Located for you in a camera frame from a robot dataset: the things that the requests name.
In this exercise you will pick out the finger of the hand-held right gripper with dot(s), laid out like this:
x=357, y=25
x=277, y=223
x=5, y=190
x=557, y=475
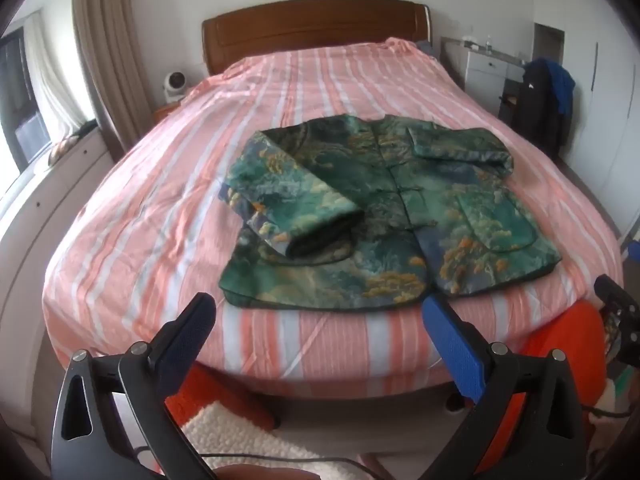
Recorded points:
x=620, y=300

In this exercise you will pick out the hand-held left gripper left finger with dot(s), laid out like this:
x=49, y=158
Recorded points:
x=187, y=340

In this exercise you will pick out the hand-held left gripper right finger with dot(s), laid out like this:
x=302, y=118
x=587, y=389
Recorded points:
x=452, y=345

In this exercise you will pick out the green patterned padded jacket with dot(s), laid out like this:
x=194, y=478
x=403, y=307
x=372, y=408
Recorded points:
x=400, y=220

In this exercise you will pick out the orange cloth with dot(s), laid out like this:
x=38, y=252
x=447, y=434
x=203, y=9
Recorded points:
x=550, y=325

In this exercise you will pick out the white fluffy cloth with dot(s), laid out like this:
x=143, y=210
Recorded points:
x=235, y=440

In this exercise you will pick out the white wardrobe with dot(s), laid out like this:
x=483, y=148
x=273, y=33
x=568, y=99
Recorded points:
x=615, y=135

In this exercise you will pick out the bed with pink striped sheet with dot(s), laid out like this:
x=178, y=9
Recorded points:
x=200, y=160

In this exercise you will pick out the white window seat cabinet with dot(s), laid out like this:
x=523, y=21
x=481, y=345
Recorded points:
x=45, y=220

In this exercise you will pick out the black hanging jacket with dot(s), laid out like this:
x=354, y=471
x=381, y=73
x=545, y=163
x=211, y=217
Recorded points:
x=535, y=105

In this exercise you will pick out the blue hanging garment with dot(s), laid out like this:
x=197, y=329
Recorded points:
x=564, y=85

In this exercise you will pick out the patterned window seat cushion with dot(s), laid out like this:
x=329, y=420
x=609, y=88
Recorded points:
x=62, y=149

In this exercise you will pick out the wooden bedside table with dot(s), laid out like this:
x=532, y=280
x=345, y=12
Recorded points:
x=167, y=110

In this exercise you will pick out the small white round fan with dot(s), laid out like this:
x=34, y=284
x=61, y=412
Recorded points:
x=175, y=84

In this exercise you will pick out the white drawer cabinet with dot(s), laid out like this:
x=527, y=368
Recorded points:
x=487, y=72

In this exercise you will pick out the dark framed window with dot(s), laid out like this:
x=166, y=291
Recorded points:
x=20, y=105

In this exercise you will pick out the small clear bottle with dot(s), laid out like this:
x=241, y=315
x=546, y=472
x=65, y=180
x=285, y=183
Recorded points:
x=488, y=43

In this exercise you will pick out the beige curtain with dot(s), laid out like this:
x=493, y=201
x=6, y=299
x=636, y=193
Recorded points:
x=105, y=60

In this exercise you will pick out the white sheer curtain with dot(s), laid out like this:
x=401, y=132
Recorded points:
x=50, y=75

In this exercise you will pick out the wooden headboard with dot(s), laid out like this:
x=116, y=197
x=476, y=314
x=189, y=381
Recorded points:
x=300, y=25

